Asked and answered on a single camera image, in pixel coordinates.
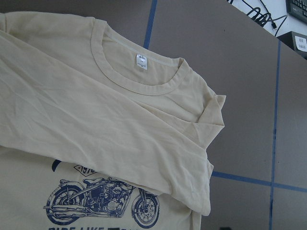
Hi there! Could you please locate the beige long-sleeve graphic shirt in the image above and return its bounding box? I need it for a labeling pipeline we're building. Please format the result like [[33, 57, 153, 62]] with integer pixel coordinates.
[[0, 11, 225, 230]]

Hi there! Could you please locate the black labelled box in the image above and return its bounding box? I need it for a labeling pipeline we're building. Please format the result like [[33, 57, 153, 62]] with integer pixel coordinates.
[[277, 31, 307, 59]]

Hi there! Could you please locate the black keyboard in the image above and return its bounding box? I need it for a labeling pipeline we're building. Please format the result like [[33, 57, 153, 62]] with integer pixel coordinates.
[[285, 0, 307, 23]]

